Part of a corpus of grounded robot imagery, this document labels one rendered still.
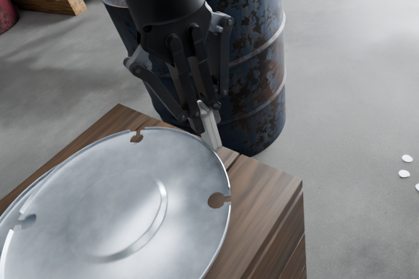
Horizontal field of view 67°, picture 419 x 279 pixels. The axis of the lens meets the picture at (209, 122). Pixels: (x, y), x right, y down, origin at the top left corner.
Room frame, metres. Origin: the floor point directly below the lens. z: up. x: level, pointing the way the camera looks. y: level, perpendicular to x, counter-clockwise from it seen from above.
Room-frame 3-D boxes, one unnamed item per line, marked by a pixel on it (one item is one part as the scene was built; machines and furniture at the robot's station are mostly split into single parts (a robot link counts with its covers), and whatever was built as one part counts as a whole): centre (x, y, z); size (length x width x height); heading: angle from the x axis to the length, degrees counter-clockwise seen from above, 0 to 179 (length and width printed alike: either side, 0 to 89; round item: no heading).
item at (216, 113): (0.32, -0.02, 0.43); 0.03 x 0.01 x 0.05; 112
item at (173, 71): (0.31, 0.02, 0.49); 0.04 x 0.01 x 0.11; 22
